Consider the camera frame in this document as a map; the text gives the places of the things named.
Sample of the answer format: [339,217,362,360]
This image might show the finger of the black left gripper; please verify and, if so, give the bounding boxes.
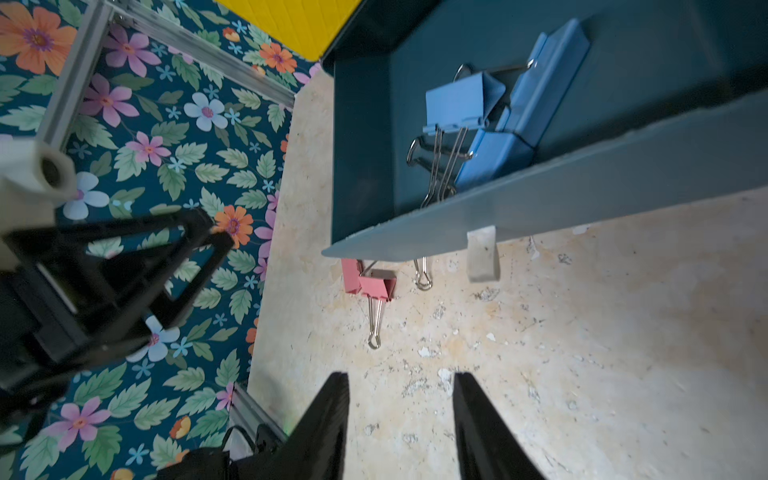
[1,209,234,384]

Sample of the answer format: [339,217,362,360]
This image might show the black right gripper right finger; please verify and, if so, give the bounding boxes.
[453,372,545,480]

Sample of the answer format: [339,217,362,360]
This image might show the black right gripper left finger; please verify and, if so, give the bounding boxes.
[233,372,350,479]

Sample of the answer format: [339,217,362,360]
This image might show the yellow top drawer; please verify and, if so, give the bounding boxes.
[219,0,362,61]

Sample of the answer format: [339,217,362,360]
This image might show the blue binder clip bottom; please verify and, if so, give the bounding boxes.
[502,18,590,148]

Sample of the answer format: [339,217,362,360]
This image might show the teal drawer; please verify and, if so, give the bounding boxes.
[322,1,767,262]

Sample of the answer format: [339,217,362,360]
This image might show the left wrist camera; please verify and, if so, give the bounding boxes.
[1,137,77,235]

